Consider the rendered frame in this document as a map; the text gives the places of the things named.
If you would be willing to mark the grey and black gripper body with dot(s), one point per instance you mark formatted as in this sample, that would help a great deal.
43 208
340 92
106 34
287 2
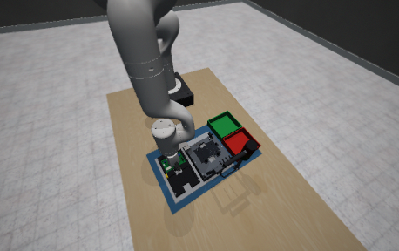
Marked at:
172 159

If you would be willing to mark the red bin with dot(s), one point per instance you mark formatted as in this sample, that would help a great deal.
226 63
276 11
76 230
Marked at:
235 141

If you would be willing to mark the green open-top bin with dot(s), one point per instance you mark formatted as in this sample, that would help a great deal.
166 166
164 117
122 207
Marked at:
223 125

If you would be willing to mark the green circuit board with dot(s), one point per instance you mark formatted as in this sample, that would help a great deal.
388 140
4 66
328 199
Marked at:
167 166

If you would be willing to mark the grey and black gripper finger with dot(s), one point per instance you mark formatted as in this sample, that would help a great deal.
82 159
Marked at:
176 166

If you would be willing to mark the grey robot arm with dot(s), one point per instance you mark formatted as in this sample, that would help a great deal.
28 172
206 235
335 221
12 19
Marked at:
131 24

